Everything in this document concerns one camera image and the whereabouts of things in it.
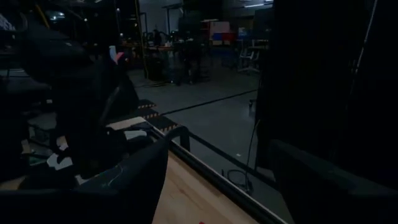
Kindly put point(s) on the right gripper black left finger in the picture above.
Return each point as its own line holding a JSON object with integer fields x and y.
{"x": 93, "y": 202}

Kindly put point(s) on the black table frame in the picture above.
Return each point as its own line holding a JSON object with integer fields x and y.
{"x": 217, "y": 180}

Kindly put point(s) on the shelf with red blue bins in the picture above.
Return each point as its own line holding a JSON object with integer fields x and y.
{"x": 219, "y": 32}

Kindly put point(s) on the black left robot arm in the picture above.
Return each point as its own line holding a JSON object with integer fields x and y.
{"x": 77, "y": 93}

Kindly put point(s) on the black panel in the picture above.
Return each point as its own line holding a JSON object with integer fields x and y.
{"x": 326, "y": 77}

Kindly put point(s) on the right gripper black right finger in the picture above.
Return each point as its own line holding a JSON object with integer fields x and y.
{"x": 335, "y": 199}

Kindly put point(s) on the white chair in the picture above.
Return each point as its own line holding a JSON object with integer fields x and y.
{"x": 248, "y": 59}

